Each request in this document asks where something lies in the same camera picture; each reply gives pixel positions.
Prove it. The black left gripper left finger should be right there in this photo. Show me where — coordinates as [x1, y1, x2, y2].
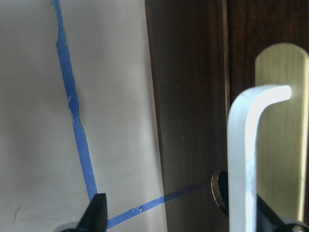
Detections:
[72, 193, 107, 232]

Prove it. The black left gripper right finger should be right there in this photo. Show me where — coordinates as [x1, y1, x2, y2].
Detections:
[256, 196, 290, 232]

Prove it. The white drawer handle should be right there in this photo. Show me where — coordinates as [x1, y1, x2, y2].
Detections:
[227, 85, 292, 232]

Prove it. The dark wooden drawer cabinet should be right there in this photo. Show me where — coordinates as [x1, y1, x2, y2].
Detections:
[145, 0, 309, 232]

